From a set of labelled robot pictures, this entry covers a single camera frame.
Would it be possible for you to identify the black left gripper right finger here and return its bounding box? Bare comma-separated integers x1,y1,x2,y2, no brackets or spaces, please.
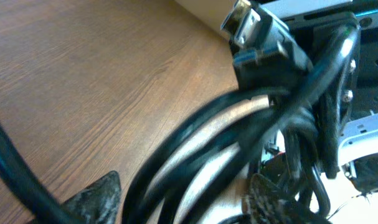
243,174,328,223

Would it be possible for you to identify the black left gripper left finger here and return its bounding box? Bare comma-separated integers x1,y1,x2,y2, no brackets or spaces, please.
28,170,122,224

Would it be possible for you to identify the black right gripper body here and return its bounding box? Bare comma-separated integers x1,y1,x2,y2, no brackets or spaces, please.
288,12,378,118

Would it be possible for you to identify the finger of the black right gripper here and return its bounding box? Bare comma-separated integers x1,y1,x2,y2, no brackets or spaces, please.
318,59,352,179

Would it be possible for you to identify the black usb cable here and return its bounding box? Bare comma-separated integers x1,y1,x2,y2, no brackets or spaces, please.
0,0,361,224

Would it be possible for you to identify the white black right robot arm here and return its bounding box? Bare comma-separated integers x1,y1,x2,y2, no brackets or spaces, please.
261,1,378,194

